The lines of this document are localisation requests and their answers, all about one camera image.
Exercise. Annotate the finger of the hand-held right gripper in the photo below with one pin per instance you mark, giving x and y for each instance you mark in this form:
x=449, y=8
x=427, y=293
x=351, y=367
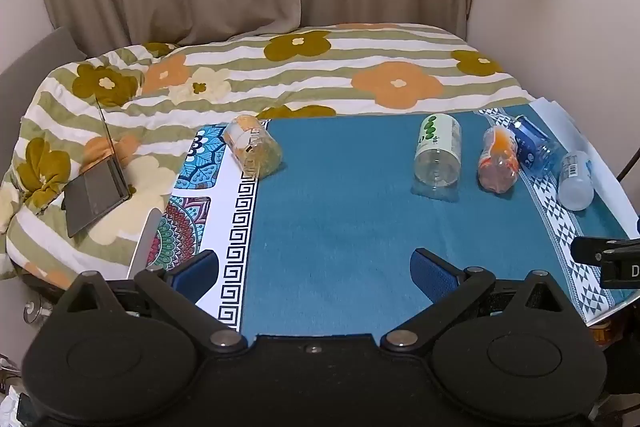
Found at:
x=592, y=249

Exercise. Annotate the orange plastic cup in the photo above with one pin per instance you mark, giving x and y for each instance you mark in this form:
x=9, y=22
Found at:
x=497, y=162

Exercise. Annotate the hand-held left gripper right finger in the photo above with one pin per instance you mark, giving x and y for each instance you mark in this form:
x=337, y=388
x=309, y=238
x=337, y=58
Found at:
x=431, y=274

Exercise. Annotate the white frosted plastic cup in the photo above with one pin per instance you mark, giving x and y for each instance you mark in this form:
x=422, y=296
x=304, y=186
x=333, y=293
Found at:
x=576, y=182

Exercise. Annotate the blue plastic cup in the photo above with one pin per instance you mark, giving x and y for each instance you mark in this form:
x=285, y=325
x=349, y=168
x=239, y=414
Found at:
x=535, y=147

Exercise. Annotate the clear cup with green label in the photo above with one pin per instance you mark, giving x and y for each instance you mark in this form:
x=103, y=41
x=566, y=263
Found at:
x=437, y=152

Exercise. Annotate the white sheet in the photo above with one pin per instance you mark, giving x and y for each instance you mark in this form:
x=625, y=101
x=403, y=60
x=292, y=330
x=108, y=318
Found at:
x=562, y=122

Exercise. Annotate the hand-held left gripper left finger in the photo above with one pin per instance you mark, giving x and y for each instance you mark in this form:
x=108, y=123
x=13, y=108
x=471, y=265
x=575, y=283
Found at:
x=196, y=268

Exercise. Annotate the blue mat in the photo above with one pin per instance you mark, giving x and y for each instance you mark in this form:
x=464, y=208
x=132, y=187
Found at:
x=340, y=227

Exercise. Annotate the dark open laptop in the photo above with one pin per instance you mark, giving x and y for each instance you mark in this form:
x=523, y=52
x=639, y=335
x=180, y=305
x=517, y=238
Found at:
x=95, y=194

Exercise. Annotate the floral striped blanket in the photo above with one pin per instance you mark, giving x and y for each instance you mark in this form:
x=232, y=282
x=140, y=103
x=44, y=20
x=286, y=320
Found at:
x=310, y=67

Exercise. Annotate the mandala patterned cloth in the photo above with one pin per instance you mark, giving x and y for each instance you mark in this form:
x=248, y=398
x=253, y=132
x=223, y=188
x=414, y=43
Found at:
x=200, y=167

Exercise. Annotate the grey cushion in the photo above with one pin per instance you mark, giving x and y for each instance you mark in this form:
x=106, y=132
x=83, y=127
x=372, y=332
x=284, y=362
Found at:
x=35, y=57

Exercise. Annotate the clear cup with orange label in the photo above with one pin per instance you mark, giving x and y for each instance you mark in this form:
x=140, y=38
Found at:
x=252, y=147

